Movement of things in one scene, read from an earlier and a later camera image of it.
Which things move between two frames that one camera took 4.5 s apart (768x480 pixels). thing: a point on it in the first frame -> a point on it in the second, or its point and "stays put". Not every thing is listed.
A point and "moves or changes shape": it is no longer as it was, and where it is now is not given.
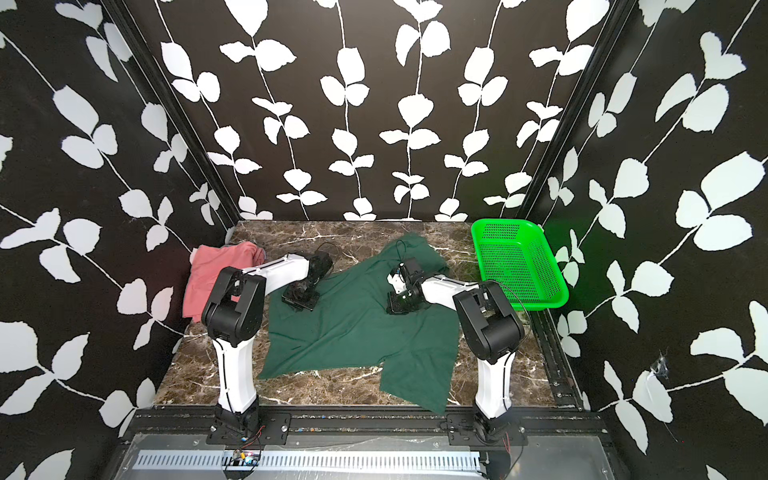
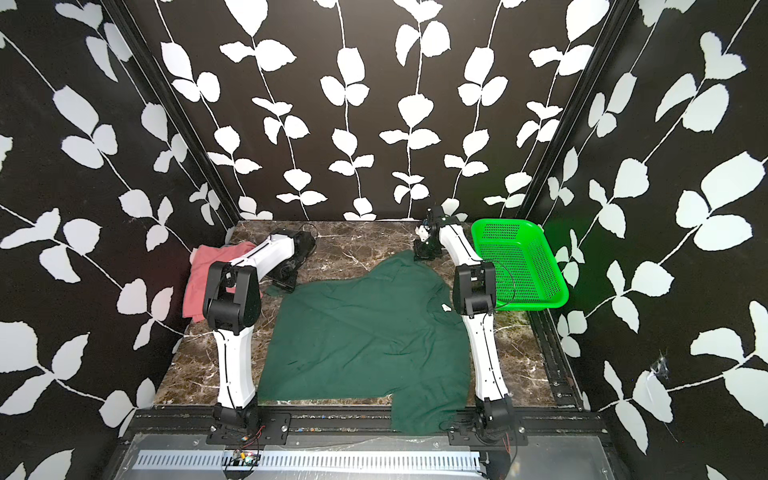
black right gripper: x=392 y=306 -> x=420 y=253
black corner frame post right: x=616 y=17 stays put
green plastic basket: x=516 y=254 stays put
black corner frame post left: x=172 y=109 stays put
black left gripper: x=288 y=298 -> x=289 y=286
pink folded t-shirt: x=209 y=260 stays put
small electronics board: x=243 y=459 stays put
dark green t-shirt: x=416 y=349 moves or changes shape
